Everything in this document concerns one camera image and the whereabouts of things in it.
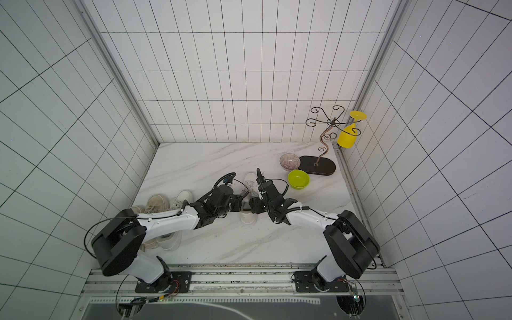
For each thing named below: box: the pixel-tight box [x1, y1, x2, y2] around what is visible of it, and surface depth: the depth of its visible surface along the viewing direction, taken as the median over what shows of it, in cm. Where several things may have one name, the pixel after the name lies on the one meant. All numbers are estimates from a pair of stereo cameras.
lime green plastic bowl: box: [287, 169, 310, 190], surface depth 102 cm
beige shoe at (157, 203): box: [145, 194, 170, 214], surface depth 92 cm
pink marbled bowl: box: [279, 153, 301, 172], surface depth 109 cm
